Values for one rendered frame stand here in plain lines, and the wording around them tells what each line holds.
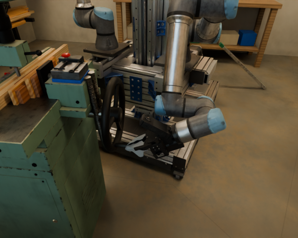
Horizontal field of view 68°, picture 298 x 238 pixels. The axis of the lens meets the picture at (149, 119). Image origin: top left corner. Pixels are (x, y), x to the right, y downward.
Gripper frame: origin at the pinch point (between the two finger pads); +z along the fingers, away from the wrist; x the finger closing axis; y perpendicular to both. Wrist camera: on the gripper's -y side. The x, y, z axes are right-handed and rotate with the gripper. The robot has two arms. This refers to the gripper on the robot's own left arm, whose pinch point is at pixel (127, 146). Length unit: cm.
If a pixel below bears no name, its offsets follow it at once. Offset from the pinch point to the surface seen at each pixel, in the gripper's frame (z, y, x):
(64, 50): 24, -36, 44
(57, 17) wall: 183, -70, 350
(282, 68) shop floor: -118, 152, 270
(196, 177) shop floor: 3, 83, 51
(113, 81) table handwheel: -6.3, -21.7, 8.1
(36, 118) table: 13.8, -27.2, -8.9
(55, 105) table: 12.4, -25.8, -0.3
